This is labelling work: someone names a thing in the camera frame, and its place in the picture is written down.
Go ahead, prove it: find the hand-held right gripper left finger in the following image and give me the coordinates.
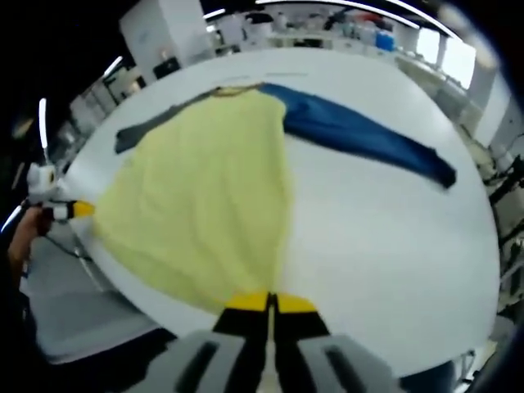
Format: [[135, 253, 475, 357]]
[[134, 290, 273, 393]]

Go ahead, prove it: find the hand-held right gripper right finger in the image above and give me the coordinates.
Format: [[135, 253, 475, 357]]
[[271, 292, 403, 393]]

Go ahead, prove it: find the yellow and blue garment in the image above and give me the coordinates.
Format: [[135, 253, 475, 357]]
[[88, 81, 458, 317]]

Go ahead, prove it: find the person's left hand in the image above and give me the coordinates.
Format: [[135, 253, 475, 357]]
[[7, 203, 55, 280]]

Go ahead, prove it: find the black cabinet box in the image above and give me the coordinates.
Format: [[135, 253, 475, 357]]
[[152, 56, 182, 81]]

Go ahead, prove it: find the white square pillar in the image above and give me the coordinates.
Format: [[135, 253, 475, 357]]
[[119, 0, 215, 83]]

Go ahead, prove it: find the white lab bench row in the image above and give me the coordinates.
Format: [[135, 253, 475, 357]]
[[241, 24, 414, 59]]

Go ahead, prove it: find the blue container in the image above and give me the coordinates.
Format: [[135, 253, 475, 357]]
[[373, 29, 396, 52]]

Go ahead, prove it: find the long ceiling light strip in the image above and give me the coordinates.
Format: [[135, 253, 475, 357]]
[[255, 0, 454, 36]]

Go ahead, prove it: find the thin black cable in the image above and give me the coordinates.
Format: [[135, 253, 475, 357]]
[[39, 232, 89, 261]]

